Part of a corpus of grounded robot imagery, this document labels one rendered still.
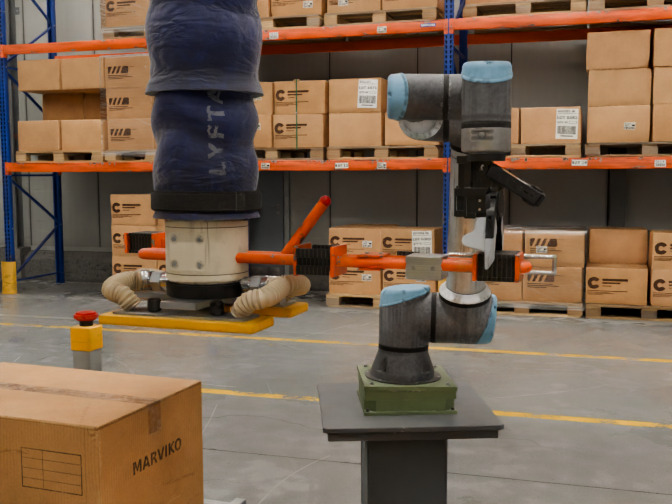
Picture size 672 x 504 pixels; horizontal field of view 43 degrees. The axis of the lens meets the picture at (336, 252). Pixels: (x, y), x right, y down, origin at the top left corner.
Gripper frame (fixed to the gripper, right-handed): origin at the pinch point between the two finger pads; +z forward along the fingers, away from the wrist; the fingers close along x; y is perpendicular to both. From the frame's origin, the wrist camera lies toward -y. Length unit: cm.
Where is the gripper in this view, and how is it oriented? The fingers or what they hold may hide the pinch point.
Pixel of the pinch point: (495, 262)
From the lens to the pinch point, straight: 158.7
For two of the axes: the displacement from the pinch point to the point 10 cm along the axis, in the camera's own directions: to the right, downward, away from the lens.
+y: -9.4, -0.3, 3.4
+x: -3.4, 0.8, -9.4
